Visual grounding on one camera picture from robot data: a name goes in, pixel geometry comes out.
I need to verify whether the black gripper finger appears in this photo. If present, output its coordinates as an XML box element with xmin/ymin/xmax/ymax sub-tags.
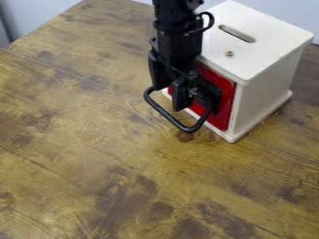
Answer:
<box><xmin>172</xmin><ymin>77</ymin><xmax>198</xmax><ymax>112</ymax></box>
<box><xmin>148</xmin><ymin>57</ymin><xmax>171</xmax><ymax>91</ymax></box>

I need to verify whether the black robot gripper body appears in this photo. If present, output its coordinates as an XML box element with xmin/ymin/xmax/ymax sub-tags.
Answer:
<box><xmin>148</xmin><ymin>0</ymin><xmax>203</xmax><ymax>72</ymax></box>

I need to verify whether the black metal drawer handle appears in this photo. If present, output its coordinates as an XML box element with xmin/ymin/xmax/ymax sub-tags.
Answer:
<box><xmin>143</xmin><ymin>86</ymin><xmax>212</xmax><ymax>134</ymax></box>

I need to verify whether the red wooden drawer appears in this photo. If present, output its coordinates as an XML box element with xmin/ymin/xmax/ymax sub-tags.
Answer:
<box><xmin>168</xmin><ymin>63</ymin><xmax>236</xmax><ymax>131</ymax></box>

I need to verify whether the white wooden cabinet box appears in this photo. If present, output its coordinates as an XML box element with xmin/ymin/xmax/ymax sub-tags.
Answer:
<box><xmin>160</xmin><ymin>0</ymin><xmax>315</xmax><ymax>144</ymax></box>

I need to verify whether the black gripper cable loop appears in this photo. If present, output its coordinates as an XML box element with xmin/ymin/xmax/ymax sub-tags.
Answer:
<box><xmin>186</xmin><ymin>11</ymin><xmax>216</xmax><ymax>35</ymax></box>

